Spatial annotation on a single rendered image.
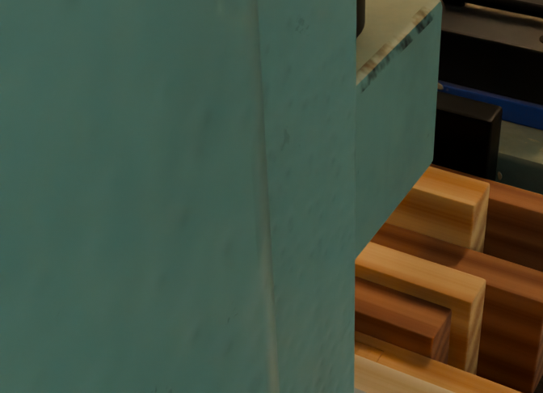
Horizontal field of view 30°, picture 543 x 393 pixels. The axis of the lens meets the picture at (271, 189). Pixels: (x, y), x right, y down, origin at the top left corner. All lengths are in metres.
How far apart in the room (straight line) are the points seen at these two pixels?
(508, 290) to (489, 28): 0.14
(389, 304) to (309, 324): 0.18
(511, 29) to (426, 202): 0.11
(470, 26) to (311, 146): 0.30
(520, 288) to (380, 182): 0.09
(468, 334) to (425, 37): 0.13
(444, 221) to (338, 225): 0.20
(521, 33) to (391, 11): 0.15
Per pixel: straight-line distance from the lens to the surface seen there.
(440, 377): 0.39
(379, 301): 0.40
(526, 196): 0.44
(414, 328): 0.39
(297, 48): 0.18
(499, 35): 0.48
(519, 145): 0.48
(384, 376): 0.38
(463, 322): 0.41
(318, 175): 0.21
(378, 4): 0.35
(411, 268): 0.41
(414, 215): 0.43
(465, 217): 0.42
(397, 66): 0.33
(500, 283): 0.41
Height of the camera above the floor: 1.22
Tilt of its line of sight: 36 degrees down
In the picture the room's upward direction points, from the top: 3 degrees counter-clockwise
